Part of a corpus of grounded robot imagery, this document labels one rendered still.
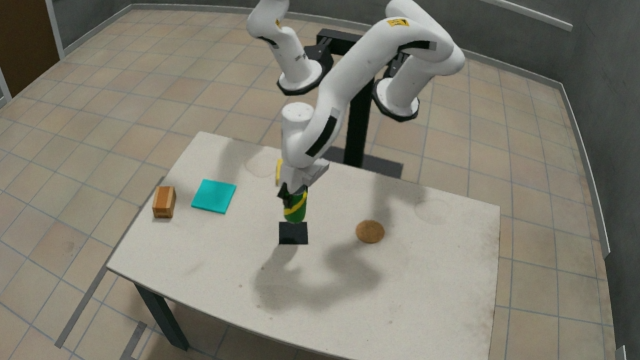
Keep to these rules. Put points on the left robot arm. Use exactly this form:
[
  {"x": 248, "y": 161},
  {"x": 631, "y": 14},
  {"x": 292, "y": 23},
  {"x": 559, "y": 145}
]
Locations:
[{"x": 399, "y": 32}]

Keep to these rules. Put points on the flat turquoise square tile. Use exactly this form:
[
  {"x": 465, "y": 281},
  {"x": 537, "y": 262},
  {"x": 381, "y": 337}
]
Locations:
[{"x": 213, "y": 196}]

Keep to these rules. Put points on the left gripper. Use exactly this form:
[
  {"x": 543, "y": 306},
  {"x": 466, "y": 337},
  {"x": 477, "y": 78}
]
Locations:
[{"x": 290, "y": 178}]

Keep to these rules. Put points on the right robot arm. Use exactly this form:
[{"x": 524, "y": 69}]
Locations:
[{"x": 263, "y": 24}]

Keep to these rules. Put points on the dark grey square tile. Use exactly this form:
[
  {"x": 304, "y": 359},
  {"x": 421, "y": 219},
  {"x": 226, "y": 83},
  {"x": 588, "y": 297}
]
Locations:
[{"x": 293, "y": 234}]

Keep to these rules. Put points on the green drink can with yellow stripe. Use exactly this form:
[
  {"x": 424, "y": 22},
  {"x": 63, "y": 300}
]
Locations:
[{"x": 299, "y": 202}]

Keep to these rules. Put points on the small brown cardboard box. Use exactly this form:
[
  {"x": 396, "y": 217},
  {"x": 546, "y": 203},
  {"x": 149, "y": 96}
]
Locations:
[{"x": 164, "y": 202}]

